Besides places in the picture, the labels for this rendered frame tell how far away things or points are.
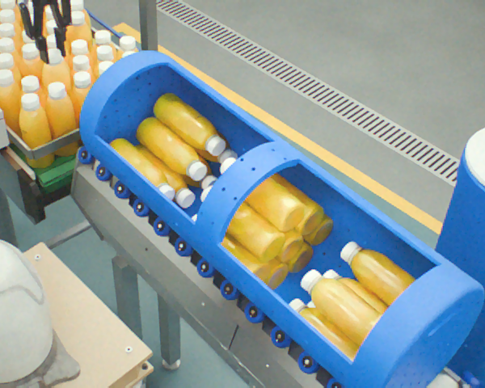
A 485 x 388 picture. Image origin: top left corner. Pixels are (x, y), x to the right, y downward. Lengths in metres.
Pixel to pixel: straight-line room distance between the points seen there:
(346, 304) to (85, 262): 1.70
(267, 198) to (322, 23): 2.85
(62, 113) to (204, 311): 0.59
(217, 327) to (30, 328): 0.54
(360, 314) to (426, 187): 2.01
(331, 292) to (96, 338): 0.41
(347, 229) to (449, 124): 2.14
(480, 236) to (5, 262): 1.12
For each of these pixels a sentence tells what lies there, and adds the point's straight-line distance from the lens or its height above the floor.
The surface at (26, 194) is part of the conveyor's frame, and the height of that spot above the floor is 0.84.
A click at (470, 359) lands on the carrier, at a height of 0.45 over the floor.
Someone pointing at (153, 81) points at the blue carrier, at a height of 1.14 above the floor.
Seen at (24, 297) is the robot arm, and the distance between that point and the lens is 1.16.
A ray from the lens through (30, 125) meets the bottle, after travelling 1.85.
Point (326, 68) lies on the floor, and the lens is 3.88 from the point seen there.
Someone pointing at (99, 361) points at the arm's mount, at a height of 1.06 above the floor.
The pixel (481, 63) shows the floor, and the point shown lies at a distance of 4.14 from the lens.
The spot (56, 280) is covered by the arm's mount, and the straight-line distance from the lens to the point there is 1.45.
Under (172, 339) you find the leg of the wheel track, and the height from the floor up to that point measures 0.17.
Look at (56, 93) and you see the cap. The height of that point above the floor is 1.09.
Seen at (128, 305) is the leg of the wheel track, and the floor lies 0.46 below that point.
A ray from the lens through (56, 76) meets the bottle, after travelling 1.90.
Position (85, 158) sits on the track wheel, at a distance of 1.85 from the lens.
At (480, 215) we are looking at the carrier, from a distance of 1.83.
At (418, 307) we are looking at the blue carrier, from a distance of 1.25.
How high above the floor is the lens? 2.18
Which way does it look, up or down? 44 degrees down
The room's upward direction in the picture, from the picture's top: 3 degrees clockwise
